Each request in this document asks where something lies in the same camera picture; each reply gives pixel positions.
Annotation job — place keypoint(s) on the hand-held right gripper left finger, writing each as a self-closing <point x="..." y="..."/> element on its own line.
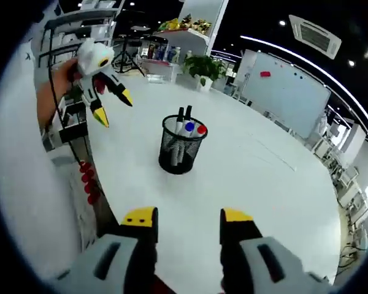
<point x="110" y="260"/>

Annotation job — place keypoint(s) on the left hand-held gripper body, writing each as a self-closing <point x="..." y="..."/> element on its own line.
<point x="90" y="58"/>

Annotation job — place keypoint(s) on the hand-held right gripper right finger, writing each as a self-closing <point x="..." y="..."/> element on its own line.
<point x="263" y="263"/>

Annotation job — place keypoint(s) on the black cap whiteboard marker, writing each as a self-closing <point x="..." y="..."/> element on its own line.
<point x="188" y="113"/>
<point x="180" y="116"/>

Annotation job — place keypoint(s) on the blue cap whiteboard marker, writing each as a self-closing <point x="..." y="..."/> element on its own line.
<point x="189" y="126"/>

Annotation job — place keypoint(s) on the black mesh pen holder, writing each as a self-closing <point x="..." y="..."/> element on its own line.
<point x="178" y="153"/>

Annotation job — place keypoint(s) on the red cap whiteboard marker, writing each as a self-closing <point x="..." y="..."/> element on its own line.
<point x="201" y="130"/>

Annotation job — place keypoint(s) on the large white whiteboard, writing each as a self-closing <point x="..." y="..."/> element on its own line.
<point x="288" y="98"/>

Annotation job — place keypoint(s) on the red whiteboard eraser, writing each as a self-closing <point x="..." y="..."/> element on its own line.
<point x="265" y="74"/>

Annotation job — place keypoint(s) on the person's left hand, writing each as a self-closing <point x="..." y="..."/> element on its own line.
<point x="64" y="76"/>

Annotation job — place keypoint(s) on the black tripod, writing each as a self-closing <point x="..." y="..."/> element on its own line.
<point x="125" y="43"/>

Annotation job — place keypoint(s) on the black cart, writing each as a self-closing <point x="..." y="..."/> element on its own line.
<point x="75" y="131"/>

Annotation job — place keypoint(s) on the grey metal shelf rack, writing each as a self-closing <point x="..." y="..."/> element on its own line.
<point x="79" y="13"/>

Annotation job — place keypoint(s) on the cluster of red balls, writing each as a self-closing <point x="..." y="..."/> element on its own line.
<point x="89" y="183"/>

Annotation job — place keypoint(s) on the green potted plant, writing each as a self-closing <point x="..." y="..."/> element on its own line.
<point x="204" y="69"/>

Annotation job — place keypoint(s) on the white snack display shelf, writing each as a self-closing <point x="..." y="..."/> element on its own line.
<point x="199" y="26"/>

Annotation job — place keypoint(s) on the ceiling air conditioner vent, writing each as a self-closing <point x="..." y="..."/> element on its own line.
<point x="316" y="35"/>

